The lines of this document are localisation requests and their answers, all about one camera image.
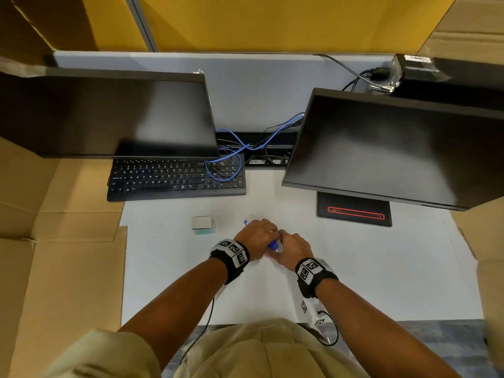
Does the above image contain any person's left forearm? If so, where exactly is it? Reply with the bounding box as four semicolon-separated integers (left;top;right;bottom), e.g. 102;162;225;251
117;257;230;378

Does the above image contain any large cardboard box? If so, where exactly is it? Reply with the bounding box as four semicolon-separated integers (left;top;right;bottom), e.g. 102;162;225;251
0;0;129;378

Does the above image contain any small staple box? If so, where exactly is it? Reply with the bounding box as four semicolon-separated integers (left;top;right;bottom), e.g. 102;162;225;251
191;215;216;236

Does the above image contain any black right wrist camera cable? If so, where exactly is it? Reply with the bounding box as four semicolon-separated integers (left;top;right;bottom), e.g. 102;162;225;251
317;310;340;347

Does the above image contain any grey desk divider panel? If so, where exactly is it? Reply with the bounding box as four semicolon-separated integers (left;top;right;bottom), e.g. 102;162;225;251
53;50;398;134

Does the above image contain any black monitor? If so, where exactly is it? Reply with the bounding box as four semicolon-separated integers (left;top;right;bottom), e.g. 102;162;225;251
0;66;221;160
281;88;504;212

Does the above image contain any black cable tray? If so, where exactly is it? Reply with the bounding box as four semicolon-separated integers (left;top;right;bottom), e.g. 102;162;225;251
215;131;300;170

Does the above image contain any white table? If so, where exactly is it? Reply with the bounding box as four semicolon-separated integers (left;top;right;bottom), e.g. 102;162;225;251
119;169;484;327

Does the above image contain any grey partition post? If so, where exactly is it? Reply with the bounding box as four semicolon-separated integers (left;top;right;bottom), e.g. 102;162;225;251
125;0;159;53

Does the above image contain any black right wristband with markers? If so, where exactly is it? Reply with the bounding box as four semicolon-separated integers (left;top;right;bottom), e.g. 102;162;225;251
295;257;340;300

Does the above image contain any blue stapler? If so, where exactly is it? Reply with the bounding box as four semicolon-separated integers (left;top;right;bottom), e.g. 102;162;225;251
243;213;281;251

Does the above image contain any person's right forearm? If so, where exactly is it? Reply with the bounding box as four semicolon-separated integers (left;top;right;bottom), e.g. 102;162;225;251
314;278;464;378

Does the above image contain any black left wrist camera cable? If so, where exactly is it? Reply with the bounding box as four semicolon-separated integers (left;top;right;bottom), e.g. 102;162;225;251
182;297;216;357

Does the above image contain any black keyboard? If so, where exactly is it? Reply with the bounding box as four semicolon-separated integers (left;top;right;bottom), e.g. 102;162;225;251
107;154;247;203

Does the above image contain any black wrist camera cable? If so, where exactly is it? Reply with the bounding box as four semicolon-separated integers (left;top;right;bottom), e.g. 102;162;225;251
317;310;340;347
182;297;216;357

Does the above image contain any black mini computer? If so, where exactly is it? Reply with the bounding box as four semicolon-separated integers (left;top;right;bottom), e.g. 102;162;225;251
390;53;504;111

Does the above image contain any black left wristband with markers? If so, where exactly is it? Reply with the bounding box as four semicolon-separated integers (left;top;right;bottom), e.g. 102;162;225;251
209;238;251;286

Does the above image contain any black wristband with markers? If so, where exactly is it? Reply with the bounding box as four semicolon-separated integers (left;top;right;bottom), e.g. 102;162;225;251
209;238;251;286
295;257;340;300

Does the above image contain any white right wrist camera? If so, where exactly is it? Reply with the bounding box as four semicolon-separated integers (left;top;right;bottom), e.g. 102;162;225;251
300;299;328;328

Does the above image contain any blue cable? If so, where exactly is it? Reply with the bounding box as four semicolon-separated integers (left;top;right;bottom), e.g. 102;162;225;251
204;113;306;182

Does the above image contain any black monitor base red stripe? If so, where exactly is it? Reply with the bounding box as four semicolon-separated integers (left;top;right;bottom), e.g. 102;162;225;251
317;191;393;228

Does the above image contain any cardboard sheet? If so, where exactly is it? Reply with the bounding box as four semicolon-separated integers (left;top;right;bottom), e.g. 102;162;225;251
417;0;504;378

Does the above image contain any beige clothing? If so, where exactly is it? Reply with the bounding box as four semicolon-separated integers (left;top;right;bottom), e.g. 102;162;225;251
45;318;371;378

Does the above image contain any person's left hand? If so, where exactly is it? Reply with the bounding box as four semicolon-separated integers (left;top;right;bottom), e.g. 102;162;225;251
233;218;281;263

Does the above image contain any person's right hand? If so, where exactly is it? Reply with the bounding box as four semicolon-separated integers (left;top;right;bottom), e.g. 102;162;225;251
271;230;315;273

